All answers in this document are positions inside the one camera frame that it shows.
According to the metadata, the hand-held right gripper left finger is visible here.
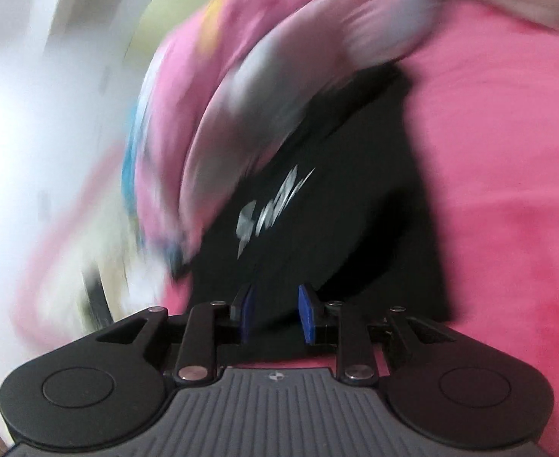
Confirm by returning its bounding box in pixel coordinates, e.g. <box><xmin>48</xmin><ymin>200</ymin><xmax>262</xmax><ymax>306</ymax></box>
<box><xmin>96</xmin><ymin>286</ymin><xmax>257</xmax><ymax>386</ymax></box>

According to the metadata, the black t-shirt with white print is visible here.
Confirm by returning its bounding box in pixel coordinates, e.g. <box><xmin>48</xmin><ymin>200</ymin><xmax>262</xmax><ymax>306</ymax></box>
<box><xmin>172</xmin><ymin>64</ymin><xmax>454</xmax><ymax>372</ymax></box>

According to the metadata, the pink plush bed blanket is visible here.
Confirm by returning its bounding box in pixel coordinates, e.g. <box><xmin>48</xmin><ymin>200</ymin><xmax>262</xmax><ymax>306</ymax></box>
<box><xmin>162</xmin><ymin>5</ymin><xmax>559</xmax><ymax>457</ymax></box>

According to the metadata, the pink floral duvet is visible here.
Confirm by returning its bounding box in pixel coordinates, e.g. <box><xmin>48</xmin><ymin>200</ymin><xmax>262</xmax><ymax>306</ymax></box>
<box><xmin>127</xmin><ymin>0</ymin><xmax>559</xmax><ymax>272</ymax></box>

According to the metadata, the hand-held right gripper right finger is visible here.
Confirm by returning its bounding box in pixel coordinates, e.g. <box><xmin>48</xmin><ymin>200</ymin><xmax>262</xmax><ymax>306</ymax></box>
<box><xmin>298</xmin><ymin>284</ymin><xmax>456</xmax><ymax>385</ymax></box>

